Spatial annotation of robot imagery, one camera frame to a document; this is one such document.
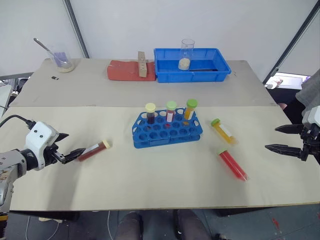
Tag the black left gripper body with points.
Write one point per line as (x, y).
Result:
(53, 155)

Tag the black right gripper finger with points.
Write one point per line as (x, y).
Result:
(290, 129)
(285, 149)

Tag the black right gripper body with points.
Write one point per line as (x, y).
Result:
(310, 137)

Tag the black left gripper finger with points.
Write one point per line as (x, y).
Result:
(62, 137)
(72, 155)

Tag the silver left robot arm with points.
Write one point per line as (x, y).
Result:
(11, 161)

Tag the dark red tube, cream cap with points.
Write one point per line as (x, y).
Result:
(93, 150)

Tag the bright red tube, green cap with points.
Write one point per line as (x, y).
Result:
(232, 163)

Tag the yellow tube, green cap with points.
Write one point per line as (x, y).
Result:
(223, 131)

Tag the dark purple tube, yellow cap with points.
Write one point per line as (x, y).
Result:
(151, 113)

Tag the blue test tube rack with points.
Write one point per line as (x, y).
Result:
(165, 138)

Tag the orange tube, green cap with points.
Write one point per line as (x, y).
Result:
(190, 108)

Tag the red labelled tube, green cap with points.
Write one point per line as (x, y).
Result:
(170, 112)

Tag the grey fabric object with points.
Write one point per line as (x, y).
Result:
(310, 90)

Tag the bright screen in background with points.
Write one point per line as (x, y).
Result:
(287, 81)

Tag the small black clip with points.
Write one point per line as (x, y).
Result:
(55, 78)

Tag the glass beaker with powder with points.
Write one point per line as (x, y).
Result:
(63, 66)

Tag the red folded cloth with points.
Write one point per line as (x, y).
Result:
(122, 71)

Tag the dark rounded shape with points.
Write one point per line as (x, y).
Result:
(130, 226)

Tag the wooden block with holes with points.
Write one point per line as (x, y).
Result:
(142, 65)

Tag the clear plastic beaker with powder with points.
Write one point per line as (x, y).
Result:
(184, 63)

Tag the blue plastic bin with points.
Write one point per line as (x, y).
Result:
(175, 75)

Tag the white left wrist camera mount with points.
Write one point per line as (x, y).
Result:
(40, 135)

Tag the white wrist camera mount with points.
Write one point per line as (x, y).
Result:
(312, 115)
(40, 135)

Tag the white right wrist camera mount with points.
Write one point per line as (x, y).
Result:
(312, 115)

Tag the grey metal frame pole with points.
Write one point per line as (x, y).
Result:
(76, 27)
(292, 42)

